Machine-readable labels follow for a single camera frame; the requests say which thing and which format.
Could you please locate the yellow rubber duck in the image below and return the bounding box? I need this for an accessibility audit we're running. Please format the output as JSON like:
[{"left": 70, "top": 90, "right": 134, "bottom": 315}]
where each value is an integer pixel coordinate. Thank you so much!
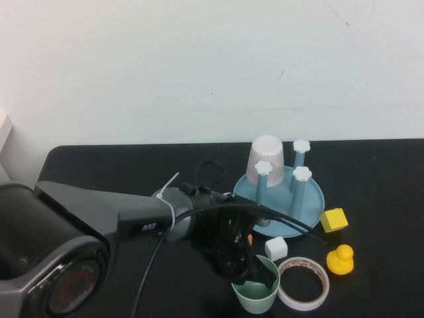
[{"left": 325, "top": 244, "right": 354, "bottom": 276}]

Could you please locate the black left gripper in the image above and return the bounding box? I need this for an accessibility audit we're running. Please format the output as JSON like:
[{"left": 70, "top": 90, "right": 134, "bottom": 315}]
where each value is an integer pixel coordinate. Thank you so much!
[{"left": 190, "top": 192, "right": 279, "bottom": 288}]

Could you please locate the black looped cable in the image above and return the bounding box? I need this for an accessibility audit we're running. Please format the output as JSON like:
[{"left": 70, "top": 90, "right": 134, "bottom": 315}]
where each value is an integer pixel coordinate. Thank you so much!
[{"left": 194, "top": 160, "right": 225, "bottom": 193}]

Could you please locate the white zip tie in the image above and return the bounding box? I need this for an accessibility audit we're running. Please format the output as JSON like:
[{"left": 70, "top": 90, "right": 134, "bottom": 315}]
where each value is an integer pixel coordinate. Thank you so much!
[{"left": 155, "top": 172, "right": 182, "bottom": 233}]

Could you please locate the yellow foam cube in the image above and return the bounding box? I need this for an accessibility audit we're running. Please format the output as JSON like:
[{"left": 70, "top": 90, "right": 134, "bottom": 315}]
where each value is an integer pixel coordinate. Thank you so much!
[{"left": 319, "top": 207, "right": 349, "bottom": 234}]

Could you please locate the white foam cube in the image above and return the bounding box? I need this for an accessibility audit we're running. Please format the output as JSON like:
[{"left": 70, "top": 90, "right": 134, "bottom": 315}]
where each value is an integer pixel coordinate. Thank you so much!
[{"left": 264, "top": 236, "right": 288, "bottom": 261}]

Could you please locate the blue cup stand with pegs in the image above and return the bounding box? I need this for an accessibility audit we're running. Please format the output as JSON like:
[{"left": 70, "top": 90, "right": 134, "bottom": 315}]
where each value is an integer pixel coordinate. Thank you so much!
[{"left": 233, "top": 139, "right": 325, "bottom": 239}]

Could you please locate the long black cable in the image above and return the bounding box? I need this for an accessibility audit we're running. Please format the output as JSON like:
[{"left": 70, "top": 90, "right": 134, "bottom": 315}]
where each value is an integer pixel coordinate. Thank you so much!
[{"left": 131, "top": 203, "right": 329, "bottom": 318}]

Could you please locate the white cabinet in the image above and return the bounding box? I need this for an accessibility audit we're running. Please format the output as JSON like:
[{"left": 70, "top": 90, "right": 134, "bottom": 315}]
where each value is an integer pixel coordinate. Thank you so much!
[{"left": 0, "top": 111, "right": 21, "bottom": 182}]

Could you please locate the pale pink speckled cup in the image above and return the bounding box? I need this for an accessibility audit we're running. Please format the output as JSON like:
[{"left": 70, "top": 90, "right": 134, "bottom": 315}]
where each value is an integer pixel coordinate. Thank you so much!
[{"left": 244, "top": 134, "right": 286, "bottom": 188}]

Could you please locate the pale green cup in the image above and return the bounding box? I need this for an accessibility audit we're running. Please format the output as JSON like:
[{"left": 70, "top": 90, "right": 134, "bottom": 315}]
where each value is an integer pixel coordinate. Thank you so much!
[{"left": 231, "top": 254, "right": 281, "bottom": 315}]

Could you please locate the white tape roll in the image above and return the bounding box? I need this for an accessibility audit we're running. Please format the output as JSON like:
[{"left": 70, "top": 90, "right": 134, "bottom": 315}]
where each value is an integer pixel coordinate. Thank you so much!
[{"left": 276, "top": 256, "right": 330, "bottom": 311}]

